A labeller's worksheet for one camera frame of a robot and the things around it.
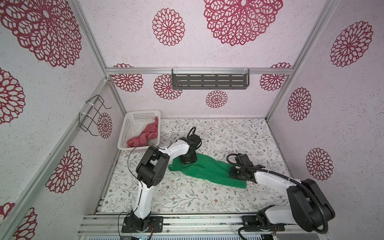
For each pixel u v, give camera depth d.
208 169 0.92
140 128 1.13
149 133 1.02
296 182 0.47
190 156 0.81
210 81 0.93
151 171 0.53
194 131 0.85
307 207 0.43
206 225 0.75
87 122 0.75
